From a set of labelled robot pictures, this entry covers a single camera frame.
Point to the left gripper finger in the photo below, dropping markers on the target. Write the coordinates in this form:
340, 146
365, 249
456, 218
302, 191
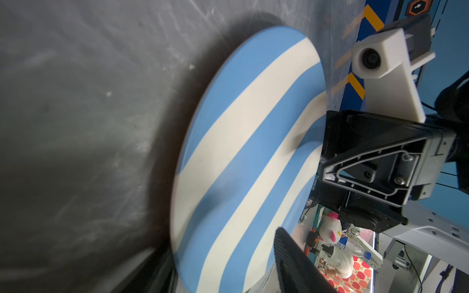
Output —
296, 274

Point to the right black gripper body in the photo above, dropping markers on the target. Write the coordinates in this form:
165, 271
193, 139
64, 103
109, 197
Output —
436, 150

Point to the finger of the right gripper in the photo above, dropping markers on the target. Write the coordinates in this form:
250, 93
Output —
372, 155
361, 211

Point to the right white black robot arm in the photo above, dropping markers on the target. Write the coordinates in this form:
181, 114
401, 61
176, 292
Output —
428, 230

